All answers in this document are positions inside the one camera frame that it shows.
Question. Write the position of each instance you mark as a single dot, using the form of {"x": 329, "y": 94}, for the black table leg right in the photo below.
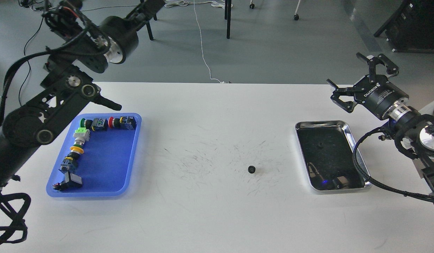
{"x": 227, "y": 16}

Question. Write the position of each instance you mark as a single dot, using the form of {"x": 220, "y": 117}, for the red push button switch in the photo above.
{"x": 123, "y": 122}

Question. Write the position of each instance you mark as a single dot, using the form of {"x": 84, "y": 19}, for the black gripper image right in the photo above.
{"x": 382, "y": 96}

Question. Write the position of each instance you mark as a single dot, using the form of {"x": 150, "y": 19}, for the green push button switch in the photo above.
{"x": 96, "y": 124}

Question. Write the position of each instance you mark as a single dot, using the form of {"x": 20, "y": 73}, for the black table leg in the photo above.
{"x": 149, "y": 30}
{"x": 227, "y": 16}

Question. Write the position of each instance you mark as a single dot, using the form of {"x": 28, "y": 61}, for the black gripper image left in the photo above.
{"x": 122, "y": 36}

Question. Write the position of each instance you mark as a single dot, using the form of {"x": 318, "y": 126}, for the blue plastic tray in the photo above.
{"x": 106, "y": 166}

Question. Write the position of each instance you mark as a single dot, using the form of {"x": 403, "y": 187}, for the black table leg left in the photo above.
{"x": 149, "y": 30}

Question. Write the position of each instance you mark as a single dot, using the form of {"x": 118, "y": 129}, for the black equipment cart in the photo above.
{"x": 411, "y": 27}

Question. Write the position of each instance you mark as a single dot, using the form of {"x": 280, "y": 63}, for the silver metal tray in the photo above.
{"x": 330, "y": 170}

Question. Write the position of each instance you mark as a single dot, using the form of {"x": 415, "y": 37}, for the black power strip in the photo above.
{"x": 40, "y": 5}

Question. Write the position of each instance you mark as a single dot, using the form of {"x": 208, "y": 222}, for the green white selector switch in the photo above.
{"x": 81, "y": 136}

